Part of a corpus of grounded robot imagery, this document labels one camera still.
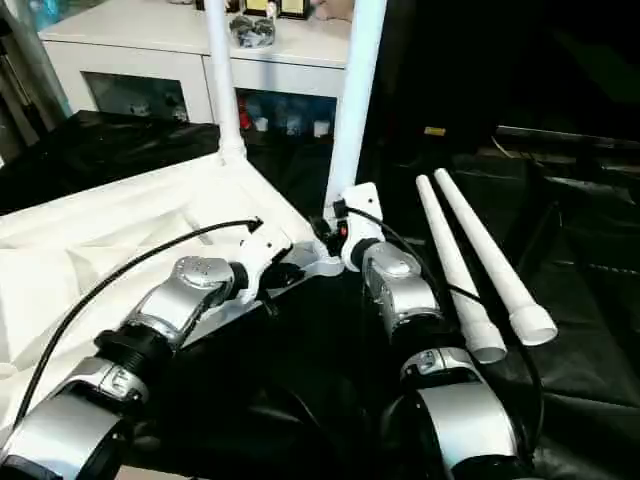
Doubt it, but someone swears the white plastic table leg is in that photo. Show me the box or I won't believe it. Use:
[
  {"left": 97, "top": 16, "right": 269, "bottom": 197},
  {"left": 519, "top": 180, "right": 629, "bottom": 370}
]
[
  {"left": 432, "top": 167, "right": 559, "bottom": 347},
  {"left": 203, "top": 0, "right": 248, "bottom": 163},
  {"left": 415, "top": 174, "right": 508, "bottom": 364},
  {"left": 323, "top": 0, "right": 389, "bottom": 217}
]

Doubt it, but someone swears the white plastic table top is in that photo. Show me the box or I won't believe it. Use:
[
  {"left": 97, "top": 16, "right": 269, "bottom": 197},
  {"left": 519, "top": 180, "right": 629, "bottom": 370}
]
[{"left": 0, "top": 148, "right": 347, "bottom": 426}]

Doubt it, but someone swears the dark crumpled bundle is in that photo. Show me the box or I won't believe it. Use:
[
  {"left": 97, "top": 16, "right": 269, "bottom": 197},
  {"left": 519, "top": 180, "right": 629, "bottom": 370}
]
[{"left": 229, "top": 14, "right": 278, "bottom": 50}]

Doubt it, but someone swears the black plastic mat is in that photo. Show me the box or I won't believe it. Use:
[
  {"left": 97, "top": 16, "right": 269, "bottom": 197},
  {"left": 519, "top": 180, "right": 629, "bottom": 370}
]
[{"left": 0, "top": 108, "right": 640, "bottom": 480}]

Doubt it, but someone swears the white cabinet with glass doors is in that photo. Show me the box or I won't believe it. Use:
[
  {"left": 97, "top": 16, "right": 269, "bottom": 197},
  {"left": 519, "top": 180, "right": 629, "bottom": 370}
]
[{"left": 38, "top": 0, "right": 357, "bottom": 138}]

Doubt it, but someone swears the light blue plastic film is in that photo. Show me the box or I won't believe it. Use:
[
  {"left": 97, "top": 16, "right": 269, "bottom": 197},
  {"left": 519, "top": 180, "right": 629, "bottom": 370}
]
[{"left": 28, "top": 0, "right": 86, "bottom": 26}]

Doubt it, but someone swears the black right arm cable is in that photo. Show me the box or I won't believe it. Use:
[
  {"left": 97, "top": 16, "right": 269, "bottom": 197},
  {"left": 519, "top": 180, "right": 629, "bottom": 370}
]
[{"left": 340, "top": 203, "right": 547, "bottom": 453}]

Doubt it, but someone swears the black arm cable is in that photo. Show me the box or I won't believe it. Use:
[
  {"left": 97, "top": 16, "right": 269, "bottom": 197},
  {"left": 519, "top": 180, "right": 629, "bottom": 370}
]
[
  {"left": 12, "top": 217, "right": 265, "bottom": 403},
  {"left": 340, "top": 203, "right": 547, "bottom": 453}
]

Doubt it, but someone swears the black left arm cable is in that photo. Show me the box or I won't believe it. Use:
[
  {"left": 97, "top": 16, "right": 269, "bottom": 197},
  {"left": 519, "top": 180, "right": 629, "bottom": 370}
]
[{"left": 12, "top": 217, "right": 265, "bottom": 403}]

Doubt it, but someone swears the black bench with silver rail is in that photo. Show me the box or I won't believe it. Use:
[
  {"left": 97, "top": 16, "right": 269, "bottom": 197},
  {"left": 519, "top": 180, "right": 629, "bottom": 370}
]
[{"left": 494, "top": 124, "right": 640, "bottom": 201}]

